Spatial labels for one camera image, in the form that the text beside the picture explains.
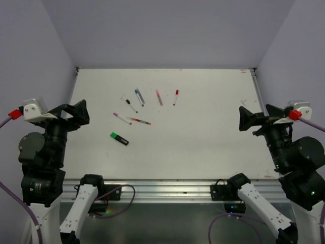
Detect teal white marker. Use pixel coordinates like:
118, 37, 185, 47
135, 89, 144, 107

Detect left black base bracket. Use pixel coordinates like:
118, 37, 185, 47
73, 184, 122, 201

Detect black base bracket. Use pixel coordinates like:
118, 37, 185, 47
210, 179, 240, 201
73, 184, 122, 201

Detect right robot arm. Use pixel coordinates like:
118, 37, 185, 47
226, 101, 324, 243

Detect pink clear pen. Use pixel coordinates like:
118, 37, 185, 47
155, 89, 163, 106

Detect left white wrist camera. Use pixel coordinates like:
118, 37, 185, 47
22, 97, 57, 123

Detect red white marker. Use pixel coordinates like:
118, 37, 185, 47
173, 89, 179, 106

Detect pink white marker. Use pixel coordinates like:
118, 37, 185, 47
113, 112, 132, 125

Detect green black highlighter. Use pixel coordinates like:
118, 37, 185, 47
110, 132, 129, 146

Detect aluminium mounting rail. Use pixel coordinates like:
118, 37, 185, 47
59, 179, 290, 204

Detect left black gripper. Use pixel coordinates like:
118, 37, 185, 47
35, 99, 89, 165

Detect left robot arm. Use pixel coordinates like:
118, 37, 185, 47
18, 98, 106, 243

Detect orange clear pen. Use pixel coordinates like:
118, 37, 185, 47
129, 117, 151, 125

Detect right black base bracket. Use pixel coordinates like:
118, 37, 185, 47
210, 179, 240, 201

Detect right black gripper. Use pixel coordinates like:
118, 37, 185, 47
239, 102, 296, 169

